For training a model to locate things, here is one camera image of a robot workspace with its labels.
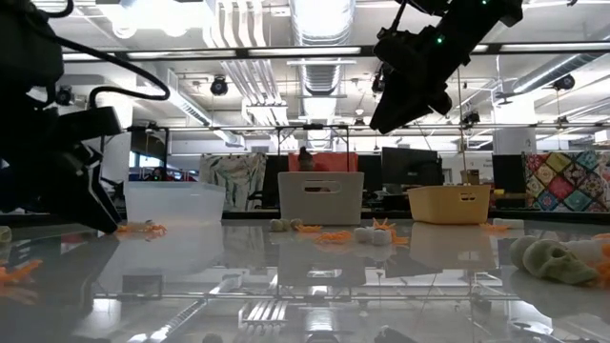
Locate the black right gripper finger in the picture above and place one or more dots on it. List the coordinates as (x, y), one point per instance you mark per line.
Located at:
(395, 112)

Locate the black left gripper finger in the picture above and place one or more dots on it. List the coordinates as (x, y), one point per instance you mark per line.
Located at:
(93, 205)

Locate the orange plastic spider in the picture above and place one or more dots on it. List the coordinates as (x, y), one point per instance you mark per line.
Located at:
(155, 229)
(383, 223)
(493, 227)
(333, 237)
(19, 274)
(131, 229)
(604, 271)
(603, 236)
(310, 228)

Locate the pale green plastic skull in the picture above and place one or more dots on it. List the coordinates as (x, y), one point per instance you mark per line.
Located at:
(4, 233)
(286, 224)
(275, 226)
(297, 223)
(557, 267)
(519, 252)

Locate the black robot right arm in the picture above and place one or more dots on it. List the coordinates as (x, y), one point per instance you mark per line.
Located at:
(476, 19)

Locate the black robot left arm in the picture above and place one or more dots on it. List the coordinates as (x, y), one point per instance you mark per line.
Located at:
(24, 47)

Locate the black ceiling spotlight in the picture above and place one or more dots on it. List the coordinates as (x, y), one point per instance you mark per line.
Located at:
(378, 83)
(359, 123)
(219, 86)
(472, 118)
(564, 82)
(64, 96)

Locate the large black monitor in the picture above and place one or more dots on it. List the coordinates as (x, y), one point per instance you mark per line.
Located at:
(410, 167)

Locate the white LED light strip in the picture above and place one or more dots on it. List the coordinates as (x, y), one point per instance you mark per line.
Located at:
(553, 47)
(305, 50)
(481, 48)
(90, 56)
(190, 54)

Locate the person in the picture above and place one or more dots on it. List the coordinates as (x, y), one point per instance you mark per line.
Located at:
(155, 174)
(306, 159)

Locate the orange hanging cloth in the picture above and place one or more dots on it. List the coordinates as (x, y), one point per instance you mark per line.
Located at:
(338, 162)

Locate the clear plastic bin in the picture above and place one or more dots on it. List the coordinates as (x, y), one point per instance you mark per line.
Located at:
(174, 202)

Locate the black hanging screen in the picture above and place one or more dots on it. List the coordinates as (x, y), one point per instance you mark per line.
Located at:
(148, 143)

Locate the brown cardboard box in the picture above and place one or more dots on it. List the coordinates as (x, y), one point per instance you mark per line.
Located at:
(471, 177)

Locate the yellow plastic basket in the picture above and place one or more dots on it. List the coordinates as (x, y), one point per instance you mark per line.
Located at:
(448, 207)

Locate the grey plastic bin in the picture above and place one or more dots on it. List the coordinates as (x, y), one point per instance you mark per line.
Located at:
(321, 205)

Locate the white ceiling pipe bundle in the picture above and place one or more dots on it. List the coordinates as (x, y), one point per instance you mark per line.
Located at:
(257, 90)

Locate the leaf print hanging cloth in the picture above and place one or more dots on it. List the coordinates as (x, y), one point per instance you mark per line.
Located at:
(233, 181)

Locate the colourful patchwork quilt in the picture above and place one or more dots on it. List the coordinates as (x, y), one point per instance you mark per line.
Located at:
(567, 181)

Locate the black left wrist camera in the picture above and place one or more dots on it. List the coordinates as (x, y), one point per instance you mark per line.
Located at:
(90, 123)

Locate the silver round ventilation duct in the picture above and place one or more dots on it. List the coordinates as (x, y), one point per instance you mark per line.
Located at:
(586, 62)
(321, 76)

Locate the black metal workstation frame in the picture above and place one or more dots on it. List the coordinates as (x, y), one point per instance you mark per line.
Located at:
(166, 152)

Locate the white rectangular air duct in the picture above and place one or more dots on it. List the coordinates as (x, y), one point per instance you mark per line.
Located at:
(186, 107)

